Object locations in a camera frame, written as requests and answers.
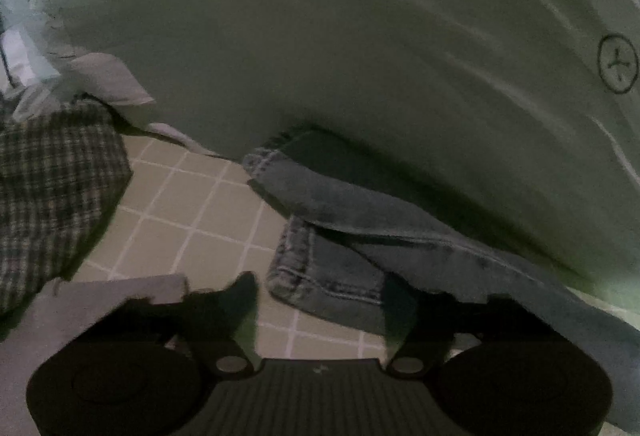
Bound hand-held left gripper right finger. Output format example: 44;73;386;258
381;275;523;379

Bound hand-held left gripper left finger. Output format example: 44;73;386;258
117;271;262;378

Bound blue denim jeans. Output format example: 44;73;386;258
242;125;640;434

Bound grey garment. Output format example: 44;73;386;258
0;273;190;436

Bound plaid shirt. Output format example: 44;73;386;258
0;97;135;314

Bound light green t-shirt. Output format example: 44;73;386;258
0;0;640;297

